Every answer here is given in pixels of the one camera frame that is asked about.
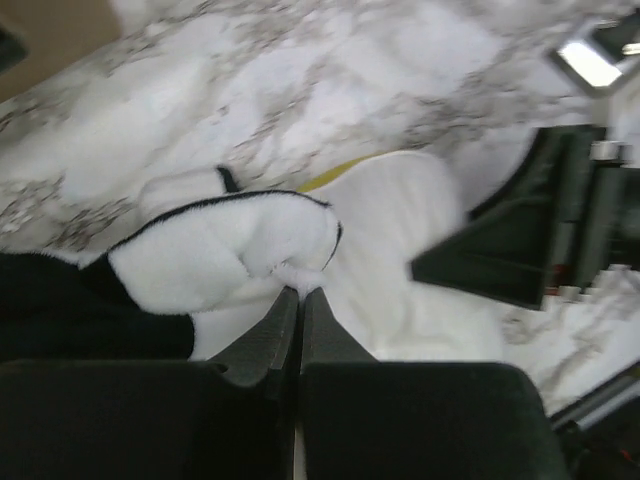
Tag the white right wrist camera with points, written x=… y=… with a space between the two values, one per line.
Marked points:
x=600 y=56

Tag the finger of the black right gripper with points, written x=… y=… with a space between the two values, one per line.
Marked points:
x=505 y=251

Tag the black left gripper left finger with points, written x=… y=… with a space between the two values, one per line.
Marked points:
x=225 y=418

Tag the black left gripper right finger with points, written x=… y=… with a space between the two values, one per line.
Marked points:
x=364 y=419

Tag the black white checkered pillowcase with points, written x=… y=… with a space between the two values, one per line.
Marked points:
x=141 y=299

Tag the white pillow yellow edge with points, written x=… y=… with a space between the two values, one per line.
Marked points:
x=394 y=207

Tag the aluminium front rail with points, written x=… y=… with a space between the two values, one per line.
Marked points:
x=602 y=401

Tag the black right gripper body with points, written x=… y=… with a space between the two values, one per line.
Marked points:
x=607 y=231

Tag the tan plastic toolbox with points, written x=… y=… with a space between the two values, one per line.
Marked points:
x=41 y=38

